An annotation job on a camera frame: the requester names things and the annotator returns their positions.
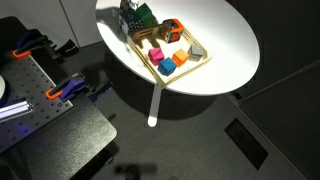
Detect multicoloured hollow cube toy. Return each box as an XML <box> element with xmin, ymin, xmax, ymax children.
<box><xmin>161</xmin><ymin>17</ymin><xmax>185</xmax><ymax>44</ymax></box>

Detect pink toy cube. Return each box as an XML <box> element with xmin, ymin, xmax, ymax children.
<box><xmin>147</xmin><ymin>47</ymin><xmax>165</xmax><ymax>67</ymax></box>

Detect orange toy cube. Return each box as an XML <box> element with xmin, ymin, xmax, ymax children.
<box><xmin>171</xmin><ymin>48</ymin><xmax>191</xmax><ymax>68</ymax></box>

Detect grey toy cube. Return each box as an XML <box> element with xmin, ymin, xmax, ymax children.
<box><xmin>187</xmin><ymin>44</ymin><xmax>206</xmax><ymax>62</ymax></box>

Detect wooden tray box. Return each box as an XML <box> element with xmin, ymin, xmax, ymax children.
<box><xmin>127</xmin><ymin>25</ymin><xmax>213</xmax><ymax>89</ymax></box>

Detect green toy block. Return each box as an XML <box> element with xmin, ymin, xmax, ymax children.
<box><xmin>135</xmin><ymin>2</ymin><xmax>159</xmax><ymax>29</ymax></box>

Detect small plain blue cube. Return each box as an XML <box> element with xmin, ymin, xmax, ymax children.
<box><xmin>157</xmin><ymin>56</ymin><xmax>178</xmax><ymax>77</ymax></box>

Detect large blue patterned cube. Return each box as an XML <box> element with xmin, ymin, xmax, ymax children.
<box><xmin>118</xmin><ymin>9</ymin><xmax>145</xmax><ymax>37</ymax></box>

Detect purple clamp with orange tip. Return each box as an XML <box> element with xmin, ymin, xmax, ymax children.
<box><xmin>45</xmin><ymin>74</ymin><xmax>115</xmax><ymax>102</ymax></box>
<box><xmin>12</xmin><ymin>28</ymin><xmax>80</xmax><ymax>60</ymax></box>

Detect black and white letter cube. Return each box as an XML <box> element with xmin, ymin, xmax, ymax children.
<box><xmin>119</xmin><ymin>0</ymin><xmax>138</xmax><ymax>12</ymax></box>

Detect black robot cart top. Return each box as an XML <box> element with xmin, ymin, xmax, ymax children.
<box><xmin>0</xmin><ymin>15</ymin><xmax>118</xmax><ymax>180</ymax></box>

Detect black floor hatch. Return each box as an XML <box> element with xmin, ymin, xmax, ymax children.
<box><xmin>224</xmin><ymin>117</ymin><xmax>270</xmax><ymax>171</ymax></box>

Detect perforated metal breadboard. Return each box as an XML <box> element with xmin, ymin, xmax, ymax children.
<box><xmin>0</xmin><ymin>54</ymin><xmax>73</xmax><ymax>155</ymax></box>

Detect aluminium extrusion bar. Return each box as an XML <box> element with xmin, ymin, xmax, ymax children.
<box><xmin>0</xmin><ymin>100</ymin><xmax>35</xmax><ymax>123</ymax></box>

